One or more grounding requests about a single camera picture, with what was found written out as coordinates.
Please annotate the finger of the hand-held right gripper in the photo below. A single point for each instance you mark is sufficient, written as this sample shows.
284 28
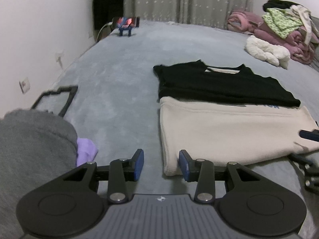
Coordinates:
311 179
310 135

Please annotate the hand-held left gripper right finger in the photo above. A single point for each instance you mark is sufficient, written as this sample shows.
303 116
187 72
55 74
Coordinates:
183 165

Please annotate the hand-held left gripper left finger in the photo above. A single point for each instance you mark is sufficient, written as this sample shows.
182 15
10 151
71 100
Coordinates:
139 164

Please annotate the black and cream sweatshirt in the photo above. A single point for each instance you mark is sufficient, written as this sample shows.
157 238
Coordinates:
224 134

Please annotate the purple cloth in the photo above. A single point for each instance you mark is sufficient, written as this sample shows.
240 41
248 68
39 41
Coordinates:
86 151

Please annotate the grey bed blanket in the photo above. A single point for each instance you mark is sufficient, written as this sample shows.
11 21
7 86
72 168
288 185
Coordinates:
112 79

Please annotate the white fluffy garment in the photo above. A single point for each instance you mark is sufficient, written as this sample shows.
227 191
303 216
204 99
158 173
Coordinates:
264 51

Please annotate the grey cloth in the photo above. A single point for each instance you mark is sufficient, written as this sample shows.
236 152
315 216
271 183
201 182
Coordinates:
32 154

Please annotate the beige garment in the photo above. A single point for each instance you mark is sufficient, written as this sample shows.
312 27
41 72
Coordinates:
306 20

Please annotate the green patterned garment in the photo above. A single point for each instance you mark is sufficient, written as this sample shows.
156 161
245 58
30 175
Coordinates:
281 22

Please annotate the pink quilt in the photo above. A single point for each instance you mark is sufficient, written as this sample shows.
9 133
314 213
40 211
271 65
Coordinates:
244 21

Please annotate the blue phone stand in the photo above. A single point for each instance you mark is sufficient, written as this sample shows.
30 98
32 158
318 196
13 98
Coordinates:
124 31

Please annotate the black garment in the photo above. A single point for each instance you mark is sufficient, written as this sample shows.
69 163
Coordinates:
279 5

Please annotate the smartphone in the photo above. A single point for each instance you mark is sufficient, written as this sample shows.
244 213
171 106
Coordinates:
125 22

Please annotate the grey star curtain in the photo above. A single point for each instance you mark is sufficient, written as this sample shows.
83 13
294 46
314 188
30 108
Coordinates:
187 2

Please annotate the black hanging coat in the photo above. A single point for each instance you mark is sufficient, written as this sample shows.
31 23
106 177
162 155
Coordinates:
107 2

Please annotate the black plastic frame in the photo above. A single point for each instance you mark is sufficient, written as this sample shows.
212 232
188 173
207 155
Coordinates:
71 97

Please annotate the white wall socket with plug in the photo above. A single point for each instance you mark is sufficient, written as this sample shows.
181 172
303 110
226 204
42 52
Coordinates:
59 56

